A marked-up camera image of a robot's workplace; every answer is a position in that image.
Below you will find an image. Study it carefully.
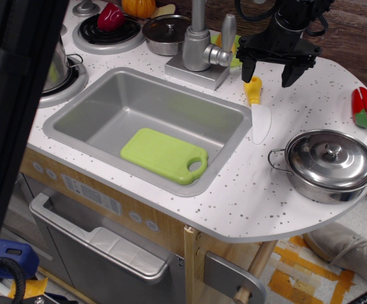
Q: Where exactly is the green plastic cutting board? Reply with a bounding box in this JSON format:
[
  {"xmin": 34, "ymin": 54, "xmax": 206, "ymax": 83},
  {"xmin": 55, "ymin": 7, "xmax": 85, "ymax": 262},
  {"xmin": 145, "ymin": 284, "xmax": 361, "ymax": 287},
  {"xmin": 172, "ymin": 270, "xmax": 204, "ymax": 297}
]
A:
[{"xmin": 120, "ymin": 128, "xmax": 209, "ymax": 185}]

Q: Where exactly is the dark red toy pepper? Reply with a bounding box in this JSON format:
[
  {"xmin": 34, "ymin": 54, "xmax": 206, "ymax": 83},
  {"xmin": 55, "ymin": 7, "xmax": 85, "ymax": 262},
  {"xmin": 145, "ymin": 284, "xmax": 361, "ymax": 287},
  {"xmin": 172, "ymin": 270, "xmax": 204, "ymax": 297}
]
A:
[{"xmin": 97, "ymin": 3, "xmax": 126, "ymax": 32}]

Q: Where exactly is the black camera mount frame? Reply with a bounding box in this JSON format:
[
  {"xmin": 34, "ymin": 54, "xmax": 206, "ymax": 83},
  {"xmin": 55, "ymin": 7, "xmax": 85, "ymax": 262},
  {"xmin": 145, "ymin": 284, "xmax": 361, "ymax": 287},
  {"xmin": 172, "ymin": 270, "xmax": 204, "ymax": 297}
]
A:
[{"xmin": 0, "ymin": 1, "xmax": 68, "ymax": 229}]

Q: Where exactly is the small steel pot with lid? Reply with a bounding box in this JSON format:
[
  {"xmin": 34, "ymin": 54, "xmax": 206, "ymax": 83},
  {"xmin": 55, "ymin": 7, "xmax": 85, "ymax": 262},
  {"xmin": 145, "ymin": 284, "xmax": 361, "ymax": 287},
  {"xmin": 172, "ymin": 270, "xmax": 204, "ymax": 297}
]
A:
[{"xmin": 142, "ymin": 14, "xmax": 191, "ymax": 56}]

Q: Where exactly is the grey towel bar bracket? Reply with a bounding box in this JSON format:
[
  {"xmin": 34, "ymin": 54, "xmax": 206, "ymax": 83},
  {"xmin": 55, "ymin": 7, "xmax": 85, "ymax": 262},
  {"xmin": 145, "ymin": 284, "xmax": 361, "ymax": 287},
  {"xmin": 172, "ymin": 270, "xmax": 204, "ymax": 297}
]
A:
[{"xmin": 203, "ymin": 251, "xmax": 266, "ymax": 303}]

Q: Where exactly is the silver stove knob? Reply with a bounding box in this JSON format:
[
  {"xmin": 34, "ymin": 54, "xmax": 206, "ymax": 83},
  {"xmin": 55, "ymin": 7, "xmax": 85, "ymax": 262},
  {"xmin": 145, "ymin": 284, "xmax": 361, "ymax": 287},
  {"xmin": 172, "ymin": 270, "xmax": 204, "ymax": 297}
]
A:
[{"xmin": 72, "ymin": 0, "xmax": 100, "ymax": 17}]

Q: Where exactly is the black coil stove burner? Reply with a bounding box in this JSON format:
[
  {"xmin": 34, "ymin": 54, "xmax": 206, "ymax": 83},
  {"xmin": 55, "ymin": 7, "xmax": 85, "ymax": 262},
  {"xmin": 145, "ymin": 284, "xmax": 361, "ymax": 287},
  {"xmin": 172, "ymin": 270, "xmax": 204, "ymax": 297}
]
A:
[{"xmin": 72, "ymin": 14, "xmax": 145, "ymax": 55}]

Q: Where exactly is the grey sneaker shoe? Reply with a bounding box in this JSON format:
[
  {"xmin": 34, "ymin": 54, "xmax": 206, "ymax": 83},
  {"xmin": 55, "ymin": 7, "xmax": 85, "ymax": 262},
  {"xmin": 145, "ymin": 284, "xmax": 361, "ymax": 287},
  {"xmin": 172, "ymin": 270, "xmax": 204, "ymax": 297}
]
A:
[{"xmin": 303, "ymin": 222, "xmax": 367, "ymax": 282}]

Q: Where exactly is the steel kettle on burner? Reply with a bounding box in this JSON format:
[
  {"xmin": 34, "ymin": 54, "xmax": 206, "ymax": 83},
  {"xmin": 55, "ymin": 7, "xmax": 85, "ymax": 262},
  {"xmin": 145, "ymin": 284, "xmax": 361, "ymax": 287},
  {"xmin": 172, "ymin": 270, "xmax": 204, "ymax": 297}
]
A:
[{"xmin": 42, "ymin": 37, "xmax": 83, "ymax": 95}]

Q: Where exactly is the blue clamp with black cable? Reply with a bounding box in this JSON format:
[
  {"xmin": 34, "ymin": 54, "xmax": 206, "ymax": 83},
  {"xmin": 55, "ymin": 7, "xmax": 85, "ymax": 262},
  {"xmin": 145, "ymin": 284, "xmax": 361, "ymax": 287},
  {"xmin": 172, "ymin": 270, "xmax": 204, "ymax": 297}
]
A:
[{"xmin": 0, "ymin": 239, "xmax": 41, "ymax": 301}]

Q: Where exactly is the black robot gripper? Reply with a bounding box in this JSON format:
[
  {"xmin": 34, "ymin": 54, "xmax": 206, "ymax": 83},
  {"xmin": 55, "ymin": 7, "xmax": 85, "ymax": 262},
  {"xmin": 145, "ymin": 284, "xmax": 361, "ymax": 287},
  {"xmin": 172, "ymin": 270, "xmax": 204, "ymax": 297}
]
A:
[{"xmin": 236, "ymin": 10, "xmax": 322, "ymax": 88}]

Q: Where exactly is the silver toy faucet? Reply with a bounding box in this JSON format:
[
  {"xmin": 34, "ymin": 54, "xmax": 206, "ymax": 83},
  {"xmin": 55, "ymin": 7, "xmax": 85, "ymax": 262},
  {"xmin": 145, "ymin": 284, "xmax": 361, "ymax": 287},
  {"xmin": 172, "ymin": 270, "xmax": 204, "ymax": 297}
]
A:
[{"xmin": 165, "ymin": 1, "xmax": 236, "ymax": 90}]

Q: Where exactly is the green plastic plate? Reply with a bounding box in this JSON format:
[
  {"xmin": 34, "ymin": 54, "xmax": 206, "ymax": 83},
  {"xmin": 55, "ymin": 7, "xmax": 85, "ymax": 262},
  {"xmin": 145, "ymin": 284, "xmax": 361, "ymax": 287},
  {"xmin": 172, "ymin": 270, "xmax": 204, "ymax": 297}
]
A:
[{"xmin": 210, "ymin": 34, "xmax": 243, "ymax": 69}]

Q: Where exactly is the grey toy sink basin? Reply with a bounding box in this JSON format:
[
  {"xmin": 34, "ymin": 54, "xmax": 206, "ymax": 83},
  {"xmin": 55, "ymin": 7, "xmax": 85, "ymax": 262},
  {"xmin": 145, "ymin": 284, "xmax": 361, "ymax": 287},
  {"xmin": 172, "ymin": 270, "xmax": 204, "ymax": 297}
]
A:
[{"xmin": 43, "ymin": 67, "xmax": 252, "ymax": 196}]

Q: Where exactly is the orange toy pumpkin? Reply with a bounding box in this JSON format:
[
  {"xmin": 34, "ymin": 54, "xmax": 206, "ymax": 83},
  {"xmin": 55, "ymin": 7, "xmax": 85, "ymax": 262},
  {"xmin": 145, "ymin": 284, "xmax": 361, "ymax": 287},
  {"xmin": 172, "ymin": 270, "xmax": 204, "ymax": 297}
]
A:
[{"xmin": 122, "ymin": 0, "xmax": 156, "ymax": 18}]

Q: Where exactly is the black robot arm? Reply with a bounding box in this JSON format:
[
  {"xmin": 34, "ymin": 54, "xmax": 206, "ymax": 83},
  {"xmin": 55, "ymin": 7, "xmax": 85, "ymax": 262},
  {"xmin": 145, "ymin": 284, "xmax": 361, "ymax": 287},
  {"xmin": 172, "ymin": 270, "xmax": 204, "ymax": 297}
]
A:
[{"xmin": 235, "ymin": 1, "xmax": 333, "ymax": 87}]

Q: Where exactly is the yellow handled white toy knife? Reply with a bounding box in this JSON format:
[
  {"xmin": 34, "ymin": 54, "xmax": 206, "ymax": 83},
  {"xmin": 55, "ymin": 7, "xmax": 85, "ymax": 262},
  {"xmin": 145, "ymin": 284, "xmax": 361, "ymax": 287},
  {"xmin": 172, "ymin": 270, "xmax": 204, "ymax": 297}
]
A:
[{"xmin": 243, "ymin": 76, "xmax": 272, "ymax": 145}]

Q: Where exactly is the red green toy pepper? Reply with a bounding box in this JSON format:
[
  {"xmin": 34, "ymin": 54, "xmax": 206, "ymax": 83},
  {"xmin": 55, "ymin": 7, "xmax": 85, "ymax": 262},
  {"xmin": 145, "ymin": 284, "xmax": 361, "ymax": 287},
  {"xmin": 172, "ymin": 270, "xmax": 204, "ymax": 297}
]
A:
[{"xmin": 351, "ymin": 87, "xmax": 367, "ymax": 129}]

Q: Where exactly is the grey front stove burner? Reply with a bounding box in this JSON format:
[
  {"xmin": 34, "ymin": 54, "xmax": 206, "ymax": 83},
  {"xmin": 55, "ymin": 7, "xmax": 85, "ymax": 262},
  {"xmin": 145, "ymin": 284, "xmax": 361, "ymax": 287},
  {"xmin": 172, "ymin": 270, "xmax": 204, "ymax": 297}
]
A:
[{"xmin": 38, "ymin": 53, "xmax": 88, "ymax": 108}]

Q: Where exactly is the grey toy dishwasher door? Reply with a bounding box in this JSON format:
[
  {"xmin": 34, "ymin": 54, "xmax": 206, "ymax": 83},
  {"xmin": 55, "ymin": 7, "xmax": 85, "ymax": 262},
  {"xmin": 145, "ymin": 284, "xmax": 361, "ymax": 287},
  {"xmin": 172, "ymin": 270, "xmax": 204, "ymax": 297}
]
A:
[{"xmin": 29, "ymin": 193, "xmax": 186, "ymax": 303}]

